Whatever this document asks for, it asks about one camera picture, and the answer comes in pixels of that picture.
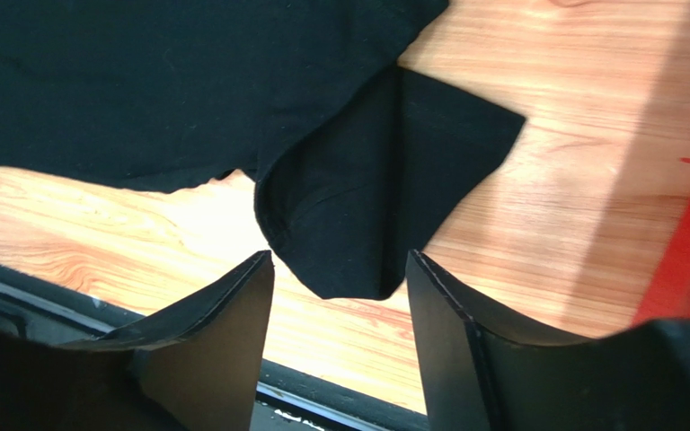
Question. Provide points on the black t-shirt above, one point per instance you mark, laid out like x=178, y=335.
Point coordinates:
x=356, y=160

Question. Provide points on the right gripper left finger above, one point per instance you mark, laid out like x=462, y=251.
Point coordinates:
x=194, y=365

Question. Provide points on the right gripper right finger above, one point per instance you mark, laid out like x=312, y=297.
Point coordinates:
x=486, y=366

